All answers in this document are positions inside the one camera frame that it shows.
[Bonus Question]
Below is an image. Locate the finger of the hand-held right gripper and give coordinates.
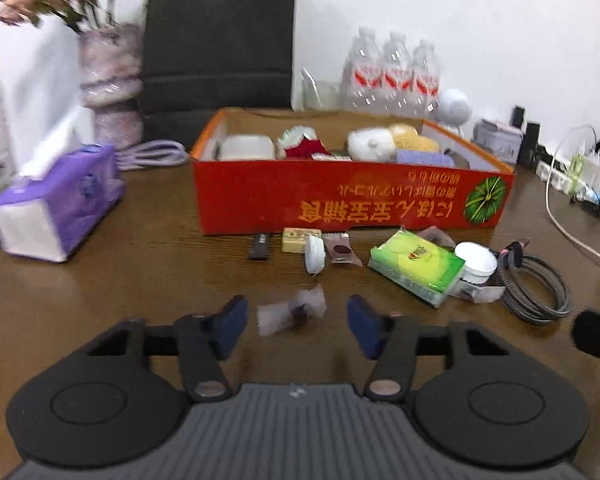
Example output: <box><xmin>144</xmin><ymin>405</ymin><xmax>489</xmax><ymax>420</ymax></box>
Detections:
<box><xmin>572</xmin><ymin>310</ymin><xmax>600</xmax><ymax>362</ymax></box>

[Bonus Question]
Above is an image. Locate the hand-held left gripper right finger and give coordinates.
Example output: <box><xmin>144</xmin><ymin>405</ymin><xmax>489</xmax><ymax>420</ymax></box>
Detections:
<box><xmin>347</xmin><ymin>295</ymin><xmax>513</xmax><ymax>403</ymax></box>

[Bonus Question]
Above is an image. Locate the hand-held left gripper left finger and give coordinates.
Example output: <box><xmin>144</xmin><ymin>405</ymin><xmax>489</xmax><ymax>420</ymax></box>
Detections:
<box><xmin>82</xmin><ymin>295</ymin><xmax>249</xmax><ymax>403</ymax></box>

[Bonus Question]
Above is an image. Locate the clear candy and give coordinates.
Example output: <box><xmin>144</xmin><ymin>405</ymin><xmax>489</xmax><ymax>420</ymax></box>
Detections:
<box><xmin>256</xmin><ymin>284</ymin><xmax>327</xmax><ymax>337</ymax></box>

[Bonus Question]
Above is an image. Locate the grey braided cable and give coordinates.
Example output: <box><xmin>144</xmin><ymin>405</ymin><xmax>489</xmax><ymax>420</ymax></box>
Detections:
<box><xmin>494</xmin><ymin>241</ymin><xmax>574</xmax><ymax>324</ymax></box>

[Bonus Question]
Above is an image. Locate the brown candy packet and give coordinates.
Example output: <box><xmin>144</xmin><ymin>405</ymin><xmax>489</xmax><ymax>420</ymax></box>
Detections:
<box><xmin>324</xmin><ymin>233</ymin><xmax>364</xmax><ymax>268</ymax></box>

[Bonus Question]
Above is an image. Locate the green tissue pack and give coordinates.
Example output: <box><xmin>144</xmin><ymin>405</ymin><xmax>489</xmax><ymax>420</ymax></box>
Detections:
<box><xmin>368</xmin><ymin>229</ymin><xmax>467</xmax><ymax>308</ymax></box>

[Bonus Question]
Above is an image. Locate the small black stick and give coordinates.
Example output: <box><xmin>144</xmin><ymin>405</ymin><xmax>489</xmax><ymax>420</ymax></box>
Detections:
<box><xmin>249</xmin><ymin>232</ymin><xmax>273</xmax><ymax>261</ymax></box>

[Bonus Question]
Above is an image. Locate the white round lid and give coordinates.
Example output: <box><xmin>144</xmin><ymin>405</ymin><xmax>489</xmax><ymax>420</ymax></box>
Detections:
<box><xmin>304</xmin><ymin>235</ymin><xmax>327</xmax><ymax>276</ymax></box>

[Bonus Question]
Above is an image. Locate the yellow soap bar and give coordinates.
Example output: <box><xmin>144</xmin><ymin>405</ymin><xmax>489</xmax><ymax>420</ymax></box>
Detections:
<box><xmin>281</xmin><ymin>227</ymin><xmax>323</xmax><ymax>254</ymax></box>

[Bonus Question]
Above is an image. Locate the pink wrapper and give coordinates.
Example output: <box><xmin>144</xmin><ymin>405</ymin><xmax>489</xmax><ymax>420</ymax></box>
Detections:
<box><xmin>419</xmin><ymin>226</ymin><xmax>457</xmax><ymax>252</ymax></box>

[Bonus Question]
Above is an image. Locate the white plastic cup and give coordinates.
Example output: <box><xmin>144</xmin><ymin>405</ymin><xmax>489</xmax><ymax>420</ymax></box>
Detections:
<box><xmin>453</xmin><ymin>241</ymin><xmax>498</xmax><ymax>287</ymax></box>

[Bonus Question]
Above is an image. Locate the red cardboard box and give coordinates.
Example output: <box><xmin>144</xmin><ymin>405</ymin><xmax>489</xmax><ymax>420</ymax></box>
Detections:
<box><xmin>190</xmin><ymin>107</ymin><xmax>517</xmax><ymax>237</ymax></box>

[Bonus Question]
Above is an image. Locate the purple cloth pouch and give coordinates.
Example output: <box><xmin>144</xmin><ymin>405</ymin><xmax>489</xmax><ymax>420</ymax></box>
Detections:
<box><xmin>394</xmin><ymin>148</ymin><xmax>457</xmax><ymax>167</ymax></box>

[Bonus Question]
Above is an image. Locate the translucent cotton swab box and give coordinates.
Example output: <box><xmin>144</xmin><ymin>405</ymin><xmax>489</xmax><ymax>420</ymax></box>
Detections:
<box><xmin>219</xmin><ymin>133</ymin><xmax>276</xmax><ymax>162</ymax></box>

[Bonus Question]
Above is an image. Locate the yellow white knitted plush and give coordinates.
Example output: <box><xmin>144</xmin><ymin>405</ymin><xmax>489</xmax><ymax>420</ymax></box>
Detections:
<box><xmin>346</xmin><ymin>122</ymin><xmax>441</xmax><ymax>162</ymax></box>

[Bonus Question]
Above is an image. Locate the red fabric rose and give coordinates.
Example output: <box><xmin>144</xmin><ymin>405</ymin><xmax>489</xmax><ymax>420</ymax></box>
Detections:
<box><xmin>277</xmin><ymin>127</ymin><xmax>332</xmax><ymax>159</ymax></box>

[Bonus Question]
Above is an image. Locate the green spray bottle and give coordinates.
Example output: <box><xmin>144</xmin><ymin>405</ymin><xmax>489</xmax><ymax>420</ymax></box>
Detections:
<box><xmin>569</xmin><ymin>152</ymin><xmax>587</xmax><ymax>194</ymax></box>

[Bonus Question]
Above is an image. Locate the white charger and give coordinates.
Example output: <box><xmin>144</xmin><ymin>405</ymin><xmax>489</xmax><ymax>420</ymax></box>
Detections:
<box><xmin>582</xmin><ymin>152</ymin><xmax>600</xmax><ymax>187</ymax></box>

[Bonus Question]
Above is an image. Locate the black rectangular device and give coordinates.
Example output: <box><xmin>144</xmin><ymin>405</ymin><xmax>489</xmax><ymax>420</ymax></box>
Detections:
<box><xmin>517</xmin><ymin>121</ymin><xmax>542</xmax><ymax>169</ymax></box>

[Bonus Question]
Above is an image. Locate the grey tin box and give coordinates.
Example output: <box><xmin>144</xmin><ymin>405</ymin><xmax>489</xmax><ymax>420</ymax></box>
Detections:
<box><xmin>472</xmin><ymin>118</ymin><xmax>524</xmax><ymax>166</ymax></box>

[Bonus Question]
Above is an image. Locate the purple tissue pack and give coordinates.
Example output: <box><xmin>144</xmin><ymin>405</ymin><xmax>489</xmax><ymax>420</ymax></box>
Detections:
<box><xmin>0</xmin><ymin>110</ymin><xmax>127</xmax><ymax>264</ymax></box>

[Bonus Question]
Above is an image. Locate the white round robot figure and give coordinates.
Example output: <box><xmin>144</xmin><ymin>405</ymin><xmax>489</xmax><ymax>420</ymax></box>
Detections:
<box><xmin>437</xmin><ymin>88</ymin><xmax>474</xmax><ymax>137</ymax></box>

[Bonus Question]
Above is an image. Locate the clear glass cup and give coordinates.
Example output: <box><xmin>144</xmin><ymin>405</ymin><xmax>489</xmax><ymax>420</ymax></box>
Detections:
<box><xmin>300</xmin><ymin>66</ymin><xmax>347</xmax><ymax>112</ymax></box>

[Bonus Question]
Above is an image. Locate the black paper bag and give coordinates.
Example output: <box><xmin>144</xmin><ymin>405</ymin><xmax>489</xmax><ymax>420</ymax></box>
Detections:
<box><xmin>138</xmin><ymin>0</ymin><xmax>299</xmax><ymax>137</ymax></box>

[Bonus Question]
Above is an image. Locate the purple cable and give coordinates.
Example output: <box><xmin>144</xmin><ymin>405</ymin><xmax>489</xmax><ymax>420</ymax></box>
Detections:
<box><xmin>117</xmin><ymin>140</ymin><xmax>189</xmax><ymax>172</ymax></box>

